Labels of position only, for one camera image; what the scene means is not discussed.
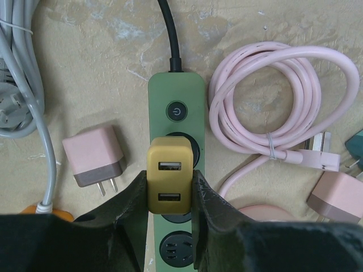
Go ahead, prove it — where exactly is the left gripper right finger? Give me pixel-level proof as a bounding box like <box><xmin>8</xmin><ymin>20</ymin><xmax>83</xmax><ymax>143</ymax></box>
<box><xmin>191</xmin><ymin>171</ymin><xmax>362</xmax><ymax>271</ymax></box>

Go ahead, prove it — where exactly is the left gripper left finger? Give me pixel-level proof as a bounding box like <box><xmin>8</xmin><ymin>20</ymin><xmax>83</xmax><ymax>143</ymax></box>
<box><xmin>1</xmin><ymin>171</ymin><xmax>148</xmax><ymax>271</ymax></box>

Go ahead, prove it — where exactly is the yellow usb charger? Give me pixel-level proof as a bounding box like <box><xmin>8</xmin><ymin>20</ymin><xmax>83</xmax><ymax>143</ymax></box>
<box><xmin>146</xmin><ymin>136</ymin><xmax>193</xmax><ymax>215</ymax></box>

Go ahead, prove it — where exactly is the teal usb charger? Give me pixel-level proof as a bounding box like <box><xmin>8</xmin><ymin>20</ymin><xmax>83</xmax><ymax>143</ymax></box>
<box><xmin>345</xmin><ymin>130</ymin><xmax>362</xmax><ymax>181</ymax></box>

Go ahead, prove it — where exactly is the pink round power strip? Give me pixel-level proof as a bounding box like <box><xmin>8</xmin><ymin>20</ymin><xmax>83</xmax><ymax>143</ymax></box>
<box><xmin>239</xmin><ymin>205</ymin><xmax>297</xmax><ymax>222</ymax></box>

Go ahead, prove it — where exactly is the orange power strip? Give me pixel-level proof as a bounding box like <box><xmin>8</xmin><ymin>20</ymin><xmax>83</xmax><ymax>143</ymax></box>
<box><xmin>20</xmin><ymin>204</ymin><xmax>74</xmax><ymax>222</ymax></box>

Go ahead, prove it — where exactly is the pink charger near round strip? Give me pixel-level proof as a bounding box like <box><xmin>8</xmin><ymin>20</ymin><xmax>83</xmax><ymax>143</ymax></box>
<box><xmin>307</xmin><ymin>172</ymin><xmax>362</xmax><ymax>224</ymax></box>

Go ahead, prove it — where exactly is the green power strip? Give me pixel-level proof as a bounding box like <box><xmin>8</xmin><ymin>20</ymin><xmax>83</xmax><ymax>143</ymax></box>
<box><xmin>148</xmin><ymin>72</ymin><xmax>205</xmax><ymax>271</ymax></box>

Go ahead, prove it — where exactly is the grey power cable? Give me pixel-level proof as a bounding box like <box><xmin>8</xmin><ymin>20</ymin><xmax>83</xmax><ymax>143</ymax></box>
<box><xmin>0</xmin><ymin>0</ymin><xmax>57</xmax><ymax>215</ymax></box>

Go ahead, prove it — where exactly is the pink power cable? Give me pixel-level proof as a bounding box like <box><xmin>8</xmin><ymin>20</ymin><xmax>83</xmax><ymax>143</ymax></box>
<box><xmin>208</xmin><ymin>41</ymin><xmax>360</xmax><ymax>203</ymax></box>

